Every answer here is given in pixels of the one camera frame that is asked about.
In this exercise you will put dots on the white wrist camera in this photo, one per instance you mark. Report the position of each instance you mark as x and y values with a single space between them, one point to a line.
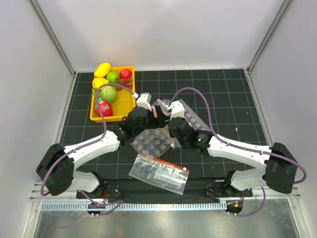
144 101
176 110

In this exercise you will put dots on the green cabbage toy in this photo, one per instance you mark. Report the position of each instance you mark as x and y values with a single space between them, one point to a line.
109 93

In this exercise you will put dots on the slotted white cable duct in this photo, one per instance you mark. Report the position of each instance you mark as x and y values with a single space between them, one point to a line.
88 206

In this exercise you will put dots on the yellow lemon toy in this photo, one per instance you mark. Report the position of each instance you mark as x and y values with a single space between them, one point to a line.
98 82

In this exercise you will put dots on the red apple toy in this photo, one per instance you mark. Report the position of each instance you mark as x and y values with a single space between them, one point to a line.
125 73

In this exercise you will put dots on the pink polka dot zip bag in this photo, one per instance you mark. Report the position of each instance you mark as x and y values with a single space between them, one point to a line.
152 143

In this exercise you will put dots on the right aluminium frame post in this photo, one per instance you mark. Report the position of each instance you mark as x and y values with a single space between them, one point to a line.
270 33

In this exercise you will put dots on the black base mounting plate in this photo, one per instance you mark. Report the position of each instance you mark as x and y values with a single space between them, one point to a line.
197 190

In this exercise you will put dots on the red dragon fruit toy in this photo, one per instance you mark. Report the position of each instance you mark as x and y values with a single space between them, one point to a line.
105 106

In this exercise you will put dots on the green lime toy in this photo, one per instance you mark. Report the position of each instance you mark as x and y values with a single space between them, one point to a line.
113 77

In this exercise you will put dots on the aluminium frame post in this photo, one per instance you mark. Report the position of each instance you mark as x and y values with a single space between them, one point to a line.
51 34
270 33

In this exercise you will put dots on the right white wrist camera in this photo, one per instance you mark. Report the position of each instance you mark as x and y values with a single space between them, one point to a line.
176 110

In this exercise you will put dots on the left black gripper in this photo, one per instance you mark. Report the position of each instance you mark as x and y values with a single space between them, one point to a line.
159 121

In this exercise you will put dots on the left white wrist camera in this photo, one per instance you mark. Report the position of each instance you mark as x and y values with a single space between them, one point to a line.
144 101

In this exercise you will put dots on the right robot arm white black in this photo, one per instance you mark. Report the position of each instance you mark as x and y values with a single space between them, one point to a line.
270 166

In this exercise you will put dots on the clear bag orange zipper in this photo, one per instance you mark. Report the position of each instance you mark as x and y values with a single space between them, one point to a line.
159 173

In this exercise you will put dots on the black grid cutting mat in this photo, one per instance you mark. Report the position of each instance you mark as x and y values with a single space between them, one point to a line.
221 98

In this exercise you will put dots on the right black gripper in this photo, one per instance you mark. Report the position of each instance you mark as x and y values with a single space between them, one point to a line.
172 134

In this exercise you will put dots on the yellow plastic tray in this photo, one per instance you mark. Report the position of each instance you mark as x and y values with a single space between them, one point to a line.
123 104

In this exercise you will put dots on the left aluminium frame post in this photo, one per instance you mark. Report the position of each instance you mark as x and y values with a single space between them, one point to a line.
51 34

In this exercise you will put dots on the dark red grapes toy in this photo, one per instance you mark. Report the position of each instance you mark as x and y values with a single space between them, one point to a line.
126 82

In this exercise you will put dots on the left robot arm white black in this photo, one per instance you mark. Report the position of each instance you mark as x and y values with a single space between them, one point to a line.
58 167

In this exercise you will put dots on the yellow mango toy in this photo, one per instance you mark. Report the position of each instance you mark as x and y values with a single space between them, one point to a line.
102 70

